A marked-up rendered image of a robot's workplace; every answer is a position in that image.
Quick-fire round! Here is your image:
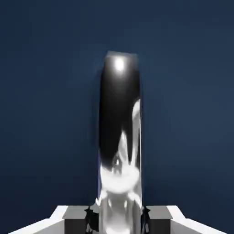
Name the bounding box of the curved shiny metal handle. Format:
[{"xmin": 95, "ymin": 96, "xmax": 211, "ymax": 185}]
[{"xmin": 95, "ymin": 51, "xmax": 145, "ymax": 234}]

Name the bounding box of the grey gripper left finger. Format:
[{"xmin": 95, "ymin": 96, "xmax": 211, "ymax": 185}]
[{"xmin": 8, "ymin": 205, "xmax": 100, "ymax": 234}]

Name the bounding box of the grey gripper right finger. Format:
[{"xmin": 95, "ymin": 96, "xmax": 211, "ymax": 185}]
[{"xmin": 140, "ymin": 205, "xmax": 227, "ymax": 234}]

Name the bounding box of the dark blue cabinet door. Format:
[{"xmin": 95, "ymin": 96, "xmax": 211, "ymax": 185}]
[{"xmin": 0, "ymin": 0, "xmax": 234, "ymax": 234}]

